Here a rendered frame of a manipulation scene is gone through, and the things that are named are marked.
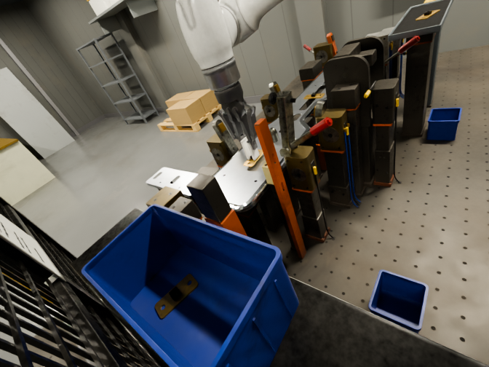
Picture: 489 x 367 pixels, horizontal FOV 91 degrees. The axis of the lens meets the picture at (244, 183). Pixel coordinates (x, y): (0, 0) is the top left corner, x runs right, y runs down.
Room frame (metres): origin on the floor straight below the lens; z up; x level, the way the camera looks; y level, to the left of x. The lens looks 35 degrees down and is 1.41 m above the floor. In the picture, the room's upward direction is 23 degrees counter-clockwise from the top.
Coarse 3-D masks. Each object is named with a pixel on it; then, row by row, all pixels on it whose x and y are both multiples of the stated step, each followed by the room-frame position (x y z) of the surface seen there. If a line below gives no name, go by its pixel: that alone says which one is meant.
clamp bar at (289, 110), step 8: (272, 96) 0.57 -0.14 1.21; (280, 96) 0.54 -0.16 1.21; (288, 96) 0.54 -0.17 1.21; (272, 104) 0.57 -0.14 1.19; (280, 104) 0.54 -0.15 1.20; (288, 104) 0.55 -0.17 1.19; (280, 112) 0.55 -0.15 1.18; (288, 112) 0.55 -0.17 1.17; (280, 120) 0.55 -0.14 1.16; (288, 120) 0.55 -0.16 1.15; (280, 128) 0.56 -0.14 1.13; (288, 128) 0.55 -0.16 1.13; (288, 136) 0.55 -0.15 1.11; (288, 144) 0.55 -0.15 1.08
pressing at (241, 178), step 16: (320, 80) 1.13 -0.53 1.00; (304, 96) 1.02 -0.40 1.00; (304, 112) 0.87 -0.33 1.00; (304, 128) 0.75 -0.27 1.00; (240, 160) 0.72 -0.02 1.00; (224, 176) 0.67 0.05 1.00; (240, 176) 0.63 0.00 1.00; (256, 176) 0.60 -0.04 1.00; (224, 192) 0.59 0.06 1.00; (240, 192) 0.55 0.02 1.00; (256, 192) 0.52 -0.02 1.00; (240, 208) 0.49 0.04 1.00
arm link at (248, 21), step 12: (228, 0) 0.75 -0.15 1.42; (240, 0) 0.74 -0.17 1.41; (252, 0) 0.73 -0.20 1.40; (264, 0) 0.71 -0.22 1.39; (276, 0) 0.69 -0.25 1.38; (240, 12) 0.73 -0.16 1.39; (252, 12) 0.73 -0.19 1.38; (264, 12) 0.73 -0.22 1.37; (240, 24) 0.73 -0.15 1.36; (252, 24) 0.73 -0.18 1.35; (240, 36) 0.74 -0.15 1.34
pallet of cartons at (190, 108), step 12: (180, 96) 4.87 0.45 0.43; (192, 96) 4.50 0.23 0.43; (204, 96) 4.27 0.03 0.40; (168, 108) 4.36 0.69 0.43; (180, 108) 4.05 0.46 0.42; (192, 108) 4.05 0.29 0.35; (204, 108) 4.20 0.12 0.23; (216, 108) 4.31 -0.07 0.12; (168, 120) 4.77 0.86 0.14; (180, 120) 4.16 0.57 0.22; (192, 120) 3.98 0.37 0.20; (204, 120) 4.27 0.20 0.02
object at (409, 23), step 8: (448, 0) 0.92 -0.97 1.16; (416, 8) 1.00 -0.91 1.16; (424, 8) 0.95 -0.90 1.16; (432, 8) 0.91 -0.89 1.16; (440, 8) 0.87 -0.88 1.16; (408, 16) 0.94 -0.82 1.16; (416, 16) 0.90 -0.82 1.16; (432, 16) 0.82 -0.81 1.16; (440, 16) 0.79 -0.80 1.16; (400, 24) 0.89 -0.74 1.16; (408, 24) 0.85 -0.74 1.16; (416, 24) 0.81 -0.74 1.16; (424, 24) 0.78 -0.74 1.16; (432, 24) 0.75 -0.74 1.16; (400, 32) 0.80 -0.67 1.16
